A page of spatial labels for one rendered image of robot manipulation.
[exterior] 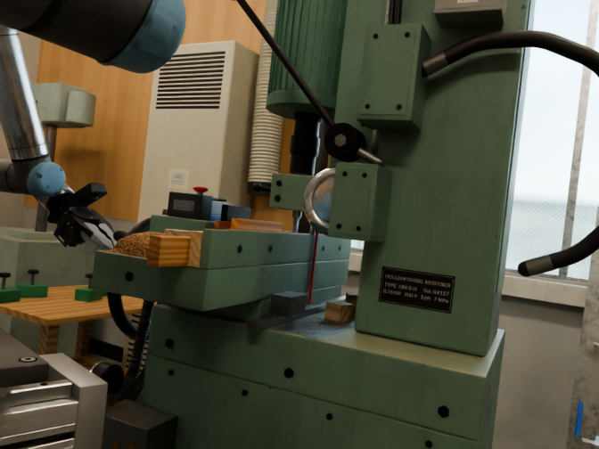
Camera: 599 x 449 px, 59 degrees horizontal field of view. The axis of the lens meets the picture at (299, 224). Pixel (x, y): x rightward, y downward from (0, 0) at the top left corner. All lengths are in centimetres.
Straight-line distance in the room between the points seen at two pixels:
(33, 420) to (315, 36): 78
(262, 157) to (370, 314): 174
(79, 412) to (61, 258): 261
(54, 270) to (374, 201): 259
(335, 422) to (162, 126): 222
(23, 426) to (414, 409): 50
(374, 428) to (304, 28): 71
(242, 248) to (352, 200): 19
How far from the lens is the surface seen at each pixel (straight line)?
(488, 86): 91
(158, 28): 41
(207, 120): 266
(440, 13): 90
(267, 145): 258
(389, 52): 87
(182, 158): 273
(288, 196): 105
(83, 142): 377
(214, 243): 75
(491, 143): 89
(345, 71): 102
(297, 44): 105
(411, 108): 84
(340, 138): 89
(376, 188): 82
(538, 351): 234
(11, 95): 123
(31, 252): 314
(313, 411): 86
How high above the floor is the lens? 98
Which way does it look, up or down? 1 degrees down
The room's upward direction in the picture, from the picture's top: 6 degrees clockwise
